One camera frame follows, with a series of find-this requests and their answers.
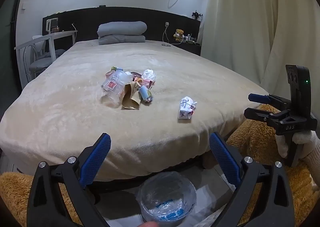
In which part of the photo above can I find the beige bed blanket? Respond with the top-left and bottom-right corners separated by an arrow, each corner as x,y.
1,40 -> 266,181

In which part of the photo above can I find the white desk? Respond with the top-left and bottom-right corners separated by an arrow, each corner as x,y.
14,30 -> 78,82

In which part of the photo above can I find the black headboard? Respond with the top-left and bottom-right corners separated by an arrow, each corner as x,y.
42,6 -> 202,56

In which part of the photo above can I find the brown paper bag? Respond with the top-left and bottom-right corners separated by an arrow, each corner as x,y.
122,82 -> 141,110

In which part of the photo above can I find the white chair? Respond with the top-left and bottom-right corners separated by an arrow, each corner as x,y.
28,40 -> 52,75

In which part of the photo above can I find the brown fuzzy rug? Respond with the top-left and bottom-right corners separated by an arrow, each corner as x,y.
0,104 -> 320,227

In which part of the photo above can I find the grey folded duvet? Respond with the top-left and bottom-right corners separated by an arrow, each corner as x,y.
97,21 -> 147,45

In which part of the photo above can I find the clear trash bin with bag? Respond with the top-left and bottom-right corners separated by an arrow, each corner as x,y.
136,172 -> 196,226

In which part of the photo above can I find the kettle on desk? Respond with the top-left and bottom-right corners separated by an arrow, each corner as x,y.
46,18 -> 59,34

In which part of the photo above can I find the right hand white glove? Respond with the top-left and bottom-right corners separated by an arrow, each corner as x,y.
274,129 -> 320,188

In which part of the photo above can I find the brown teddy bear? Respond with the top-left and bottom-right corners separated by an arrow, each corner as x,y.
174,29 -> 184,42

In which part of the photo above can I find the blue small can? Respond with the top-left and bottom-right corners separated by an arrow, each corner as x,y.
138,85 -> 149,102

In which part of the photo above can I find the white carton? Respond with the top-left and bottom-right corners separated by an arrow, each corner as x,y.
178,96 -> 197,120

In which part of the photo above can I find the black potted plant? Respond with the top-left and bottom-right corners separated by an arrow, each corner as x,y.
191,11 -> 203,20

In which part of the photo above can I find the white plastic wrap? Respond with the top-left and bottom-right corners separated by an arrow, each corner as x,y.
142,69 -> 156,82

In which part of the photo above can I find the cream curtain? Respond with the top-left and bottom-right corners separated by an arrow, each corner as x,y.
201,0 -> 319,113

